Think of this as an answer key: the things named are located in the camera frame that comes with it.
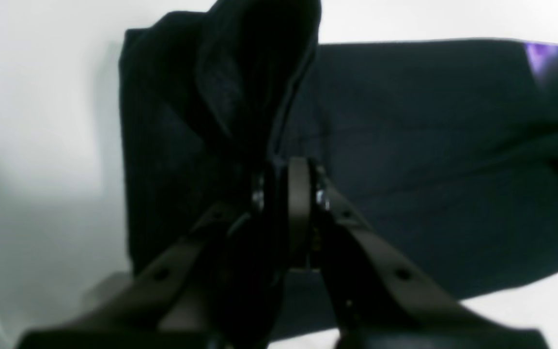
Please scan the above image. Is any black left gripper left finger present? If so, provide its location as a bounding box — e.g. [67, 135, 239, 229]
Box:
[18, 163, 287, 349]

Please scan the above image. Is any black T-shirt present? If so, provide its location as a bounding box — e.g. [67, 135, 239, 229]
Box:
[118, 0, 558, 340]

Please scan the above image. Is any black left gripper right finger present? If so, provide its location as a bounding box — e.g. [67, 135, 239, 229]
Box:
[288, 158, 548, 349]

